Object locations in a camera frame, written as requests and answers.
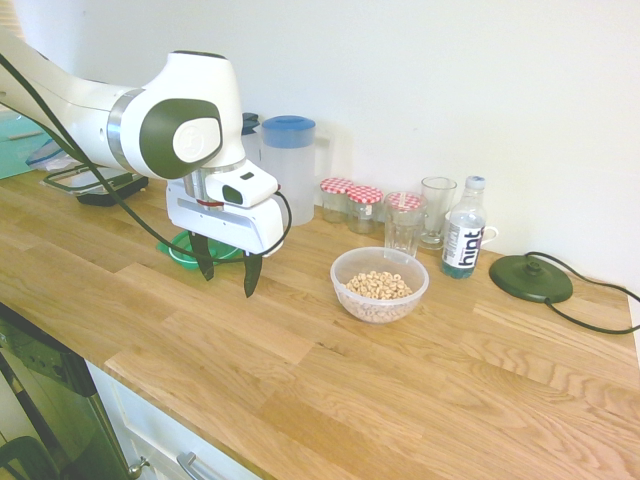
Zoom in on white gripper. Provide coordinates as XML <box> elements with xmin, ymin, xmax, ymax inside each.
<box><xmin>166</xmin><ymin>178</ymin><xmax>285</xmax><ymax>300</ymax></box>

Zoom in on green plastic container lid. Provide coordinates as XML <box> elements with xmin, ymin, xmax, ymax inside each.
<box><xmin>155</xmin><ymin>229</ymin><xmax>242</xmax><ymax>267</ymax></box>

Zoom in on clear pitcher with blue lid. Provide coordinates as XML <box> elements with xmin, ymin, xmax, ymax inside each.
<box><xmin>259</xmin><ymin>115</ymin><xmax>332</xmax><ymax>228</ymax></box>

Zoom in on glass jar red checkered lid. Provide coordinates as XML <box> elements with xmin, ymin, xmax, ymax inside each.
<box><xmin>345</xmin><ymin>184</ymin><xmax>385</xmax><ymax>236</ymax></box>
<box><xmin>319</xmin><ymin>176</ymin><xmax>355</xmax><ymax>224</ymax></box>
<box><xmin>386</xmin><ymin>191</ymin><xmax>427</xmax><ymax>227</ymax></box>

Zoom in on black container with clear lid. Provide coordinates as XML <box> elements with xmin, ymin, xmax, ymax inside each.
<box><xmin>41</xmin><ymin>164</ymin><xmax>150</xmax><ymax>207</ymax></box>

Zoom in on clear plastic food container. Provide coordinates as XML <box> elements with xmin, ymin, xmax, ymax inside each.
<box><xmin>329</xmin><ymin>246</ymin><xmax>431</xmax><ymax>326</ymax></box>

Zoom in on ribbed glass tumbler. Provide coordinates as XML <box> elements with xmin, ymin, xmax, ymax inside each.
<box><xmin>382</xmin><ymin>192</ymin><xmax>430</xmax><ymax>260</ymax></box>

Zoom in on white kitchen cabinet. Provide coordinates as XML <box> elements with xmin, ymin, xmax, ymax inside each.
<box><xmin>86</xmin><ymin>359</ymin><xmax>262</xmax><ymax>480</ymax></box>

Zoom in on clear zip bag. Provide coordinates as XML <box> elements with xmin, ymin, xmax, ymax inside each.
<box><xmin>23</xmin><ymin>141</ymin><xmax>89</xmax><ymax>174</ymax></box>

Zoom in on tall footed drinking glass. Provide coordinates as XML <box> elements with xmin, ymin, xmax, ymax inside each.
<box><xmin>420</xmin><ymin>176</ymin><xmax>459</xmax><ymax>252</ymax></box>

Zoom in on stainless steel dishwasher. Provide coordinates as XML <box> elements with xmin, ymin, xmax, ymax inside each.
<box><xmin>0</xmin><ymin>301</ymin><xmax>133</xmax><ymax>480</ymax></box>

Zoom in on metal cabinet knob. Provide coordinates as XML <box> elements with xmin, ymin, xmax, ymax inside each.
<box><xmin>125</xmin><ymin>455</ymin><xmax>152</xmax><ymax>478</ymax></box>

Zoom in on hint water bottle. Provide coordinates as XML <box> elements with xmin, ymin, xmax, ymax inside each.
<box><xmin>440</xmin><ymin>174</ymin><xmax>488</xmax><ymax>279</ymax></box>

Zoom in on teal cutting board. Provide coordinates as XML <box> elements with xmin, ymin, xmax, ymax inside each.
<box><xmin>0</xmin><ymin>111</ymin><xmax>52</xmax><ymax>181</ymax></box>

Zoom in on dark kettle base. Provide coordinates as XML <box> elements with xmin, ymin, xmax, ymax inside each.
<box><xmin>488</xmin><ymin>252</ymin><xmax>574</xmax><ymax>305</ymax></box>

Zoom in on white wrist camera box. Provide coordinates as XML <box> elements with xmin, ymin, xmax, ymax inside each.
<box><xmin>203</xmin><ymin>160</ymin><xmax>280</xmax><ymax>207</ymax></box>

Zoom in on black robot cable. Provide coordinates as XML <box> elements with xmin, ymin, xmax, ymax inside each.
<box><xmin>0</xmin><ymin>52</ymin><xmax>293</xmax><ymax>264</ymax></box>

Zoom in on ring cereal pieces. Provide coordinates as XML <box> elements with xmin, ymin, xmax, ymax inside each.
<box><xmin>345</xmin><ymin>270</ymin><xmax>414</xmax><ymax>301</ymax></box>

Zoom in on metal drawer handle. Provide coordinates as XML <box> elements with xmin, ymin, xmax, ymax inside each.
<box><xmin>175</xmin><ymin>450</ymin><xmax>222</xmax><ymax>480</ymax></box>

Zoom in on dark kettle base cable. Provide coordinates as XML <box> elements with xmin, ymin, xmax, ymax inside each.
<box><xmin>527</xmin><ymin>250</ymin><xmax>640</xmax><ymax>335</ymax></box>

